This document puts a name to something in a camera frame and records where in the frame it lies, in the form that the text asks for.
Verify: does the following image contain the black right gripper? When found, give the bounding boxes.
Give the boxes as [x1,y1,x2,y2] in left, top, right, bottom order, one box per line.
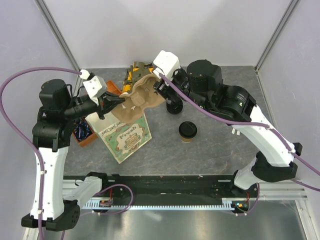
[152,66,210,112]

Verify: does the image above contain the brown pulp cup carrier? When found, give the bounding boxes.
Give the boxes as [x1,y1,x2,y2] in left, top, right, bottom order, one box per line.
[111,73,165,124]

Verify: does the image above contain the green patterned paper bag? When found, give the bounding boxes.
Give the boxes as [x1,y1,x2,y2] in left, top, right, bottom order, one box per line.
[85,112,152,164]

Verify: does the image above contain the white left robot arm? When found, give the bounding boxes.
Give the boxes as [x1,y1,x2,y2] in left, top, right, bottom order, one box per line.
[21,76,124,232]

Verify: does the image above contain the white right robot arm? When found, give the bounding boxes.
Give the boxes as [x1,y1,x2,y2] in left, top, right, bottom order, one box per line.
[153,56,302,197]

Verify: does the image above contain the orange wooden tray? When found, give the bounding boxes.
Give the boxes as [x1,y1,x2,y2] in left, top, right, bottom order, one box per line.
[72,80,122,148]

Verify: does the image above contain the camouflage folded cloth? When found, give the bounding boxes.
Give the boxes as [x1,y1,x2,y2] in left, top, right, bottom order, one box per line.
[122,61,153,93]

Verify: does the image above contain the black lid stack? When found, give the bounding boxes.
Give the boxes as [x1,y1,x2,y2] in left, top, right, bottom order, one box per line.
[166,100,183,115]

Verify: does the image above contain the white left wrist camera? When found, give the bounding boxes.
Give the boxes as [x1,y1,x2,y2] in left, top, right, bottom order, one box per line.
[79,69,108,106]

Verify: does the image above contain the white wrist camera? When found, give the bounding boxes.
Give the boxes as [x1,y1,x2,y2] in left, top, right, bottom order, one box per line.
[79,69,108,106]
[152,50,181,81]

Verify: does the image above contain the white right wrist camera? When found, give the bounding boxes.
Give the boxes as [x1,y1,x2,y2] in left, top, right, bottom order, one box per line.
[152,50,181,81]

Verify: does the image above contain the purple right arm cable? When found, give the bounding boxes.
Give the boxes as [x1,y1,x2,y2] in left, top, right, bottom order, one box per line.
[158,72,320,218]

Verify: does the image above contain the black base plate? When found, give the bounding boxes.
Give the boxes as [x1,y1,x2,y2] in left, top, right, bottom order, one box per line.
[106,174,259,198]

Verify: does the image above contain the grey slotted cable duct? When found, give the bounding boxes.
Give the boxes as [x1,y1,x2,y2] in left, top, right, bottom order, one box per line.
[82,199,250,211]

